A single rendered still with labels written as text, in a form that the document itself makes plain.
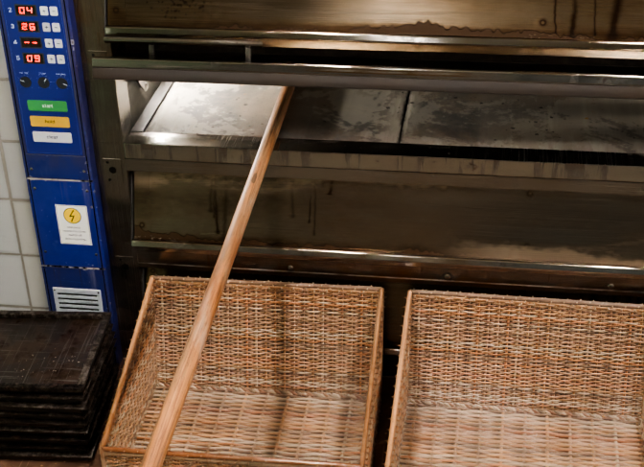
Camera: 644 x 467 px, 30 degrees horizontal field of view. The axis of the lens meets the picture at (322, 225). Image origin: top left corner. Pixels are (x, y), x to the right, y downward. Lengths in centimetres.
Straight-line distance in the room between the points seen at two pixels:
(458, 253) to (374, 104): 42
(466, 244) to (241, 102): 64
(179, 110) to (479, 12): 79
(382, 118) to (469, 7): 43
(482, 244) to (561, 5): 57
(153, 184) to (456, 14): 81
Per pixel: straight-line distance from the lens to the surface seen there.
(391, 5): 246
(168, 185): 276
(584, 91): 236
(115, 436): 263
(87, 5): 261
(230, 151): 266
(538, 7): 245
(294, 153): 263
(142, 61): 246
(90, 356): 271
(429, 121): 275
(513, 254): 269
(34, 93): 270
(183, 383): 193
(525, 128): 273
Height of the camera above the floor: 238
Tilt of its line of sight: 31 degrees down
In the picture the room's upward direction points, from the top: 2 degrees counter-clockwise
